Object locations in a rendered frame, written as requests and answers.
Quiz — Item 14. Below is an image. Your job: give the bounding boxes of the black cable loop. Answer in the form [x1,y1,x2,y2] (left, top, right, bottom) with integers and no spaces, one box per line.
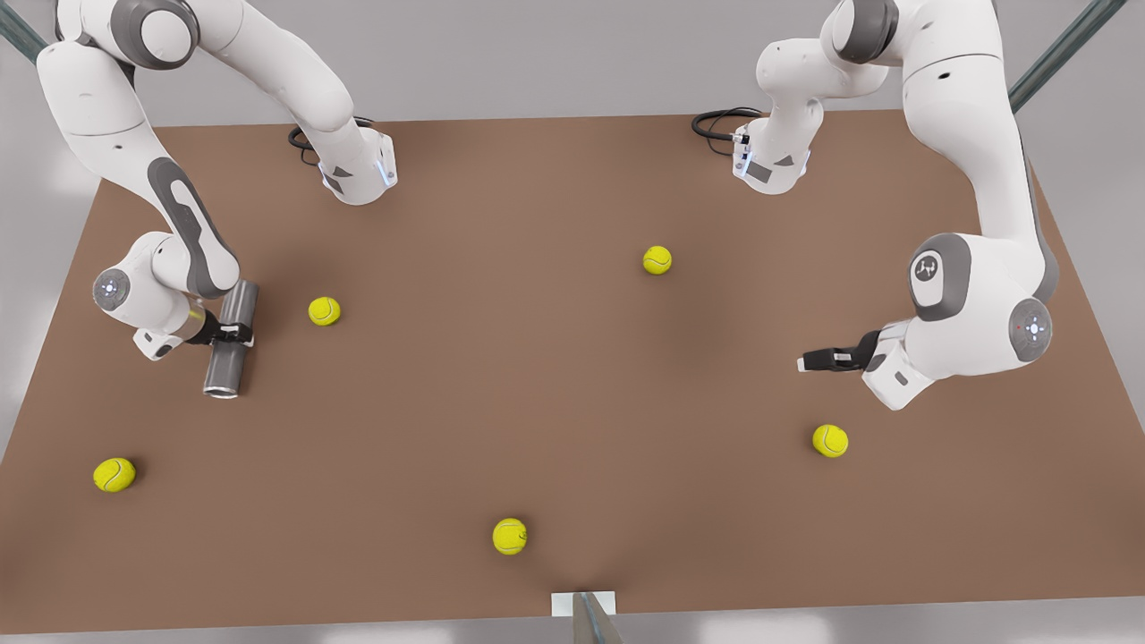
[691,106,764,158]
[287,115,377,167]

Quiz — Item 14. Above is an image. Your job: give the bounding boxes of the grey tennis ball tube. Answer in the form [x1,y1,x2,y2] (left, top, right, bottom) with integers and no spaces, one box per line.
[202,279,261,400]

